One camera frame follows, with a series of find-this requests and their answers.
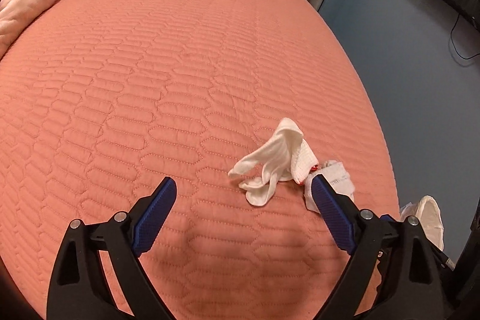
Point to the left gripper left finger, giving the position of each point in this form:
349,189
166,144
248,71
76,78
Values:
78,287

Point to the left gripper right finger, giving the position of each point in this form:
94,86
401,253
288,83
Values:
360,233

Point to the white red trimmed sock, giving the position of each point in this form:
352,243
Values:
304,166

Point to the white glove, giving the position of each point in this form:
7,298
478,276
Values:
275,157

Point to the pink quilted bed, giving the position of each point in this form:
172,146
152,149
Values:
102,99

